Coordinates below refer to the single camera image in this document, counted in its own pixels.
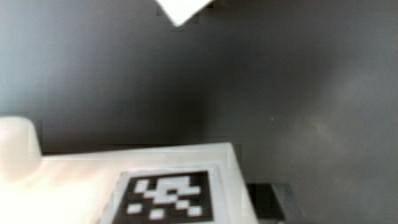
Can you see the white drawer box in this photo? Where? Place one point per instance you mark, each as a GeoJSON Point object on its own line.
{"type": "Point", "coordinates": [171, 185]}

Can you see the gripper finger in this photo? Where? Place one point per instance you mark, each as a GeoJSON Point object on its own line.
{"type": "Point", "coordinates": [276, 205]}

